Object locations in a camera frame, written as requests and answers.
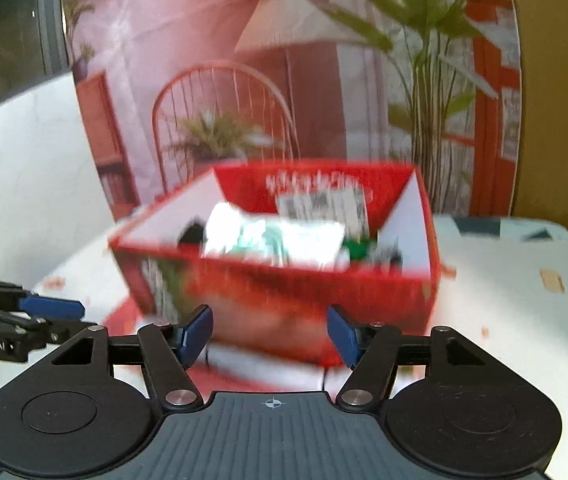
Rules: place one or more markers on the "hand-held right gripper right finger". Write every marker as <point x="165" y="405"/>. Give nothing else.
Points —
<point x="341" y="332"/>

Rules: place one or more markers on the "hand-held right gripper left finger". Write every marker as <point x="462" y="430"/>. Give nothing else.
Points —
<point x="197" y="332"/>

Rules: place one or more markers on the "red cardboard box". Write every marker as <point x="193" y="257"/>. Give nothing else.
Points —
<point x="314" y="295"/>

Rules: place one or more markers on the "white printed tablecloth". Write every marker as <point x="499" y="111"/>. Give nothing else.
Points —
<point x="509" y="290"/>

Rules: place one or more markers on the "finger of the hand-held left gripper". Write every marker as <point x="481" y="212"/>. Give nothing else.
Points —
<point x="51" y="307"/>
<point x="38" y="325"/>

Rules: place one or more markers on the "wall poster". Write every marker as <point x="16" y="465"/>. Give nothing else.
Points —
<point x="163" y="25"/>

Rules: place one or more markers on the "white green packet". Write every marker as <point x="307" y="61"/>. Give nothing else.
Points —
<point x="274" y="240"/>

